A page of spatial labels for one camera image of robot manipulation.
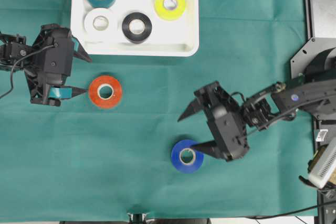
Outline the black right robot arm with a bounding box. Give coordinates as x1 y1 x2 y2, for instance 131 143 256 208
179 76 335 162

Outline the black tape roll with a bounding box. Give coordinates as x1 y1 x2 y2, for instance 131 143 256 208
122 12 152 44

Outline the white tape roll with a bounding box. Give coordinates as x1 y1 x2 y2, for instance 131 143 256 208
83 8 118 41

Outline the yellow tape roll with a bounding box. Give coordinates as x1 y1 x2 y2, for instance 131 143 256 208
154 0 186 21

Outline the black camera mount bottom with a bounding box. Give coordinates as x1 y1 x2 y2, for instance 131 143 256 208
127 212 151 224

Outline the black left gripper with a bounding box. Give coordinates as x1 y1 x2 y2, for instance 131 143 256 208
25 24 92 106

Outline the blue tape roll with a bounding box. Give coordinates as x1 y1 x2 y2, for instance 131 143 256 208
171 139 204 174

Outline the white perforated electronics box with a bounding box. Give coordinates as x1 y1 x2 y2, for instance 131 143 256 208
308 137 335 189

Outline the red tape roll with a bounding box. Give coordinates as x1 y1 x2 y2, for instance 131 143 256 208
88 75 123 109

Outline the white barcode label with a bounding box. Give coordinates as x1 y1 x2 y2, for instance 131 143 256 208
314 129 328 142

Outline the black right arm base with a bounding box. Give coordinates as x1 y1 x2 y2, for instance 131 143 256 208
290 0 336 127

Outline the white plastic case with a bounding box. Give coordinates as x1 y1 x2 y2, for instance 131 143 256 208
70 0 199 57

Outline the black cable bottom right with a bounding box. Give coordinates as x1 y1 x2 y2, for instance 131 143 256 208
245 199 336 220

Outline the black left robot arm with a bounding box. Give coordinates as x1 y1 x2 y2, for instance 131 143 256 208
1 24 92 106

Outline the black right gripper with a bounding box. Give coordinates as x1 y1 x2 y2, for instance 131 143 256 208
177 81 249 162

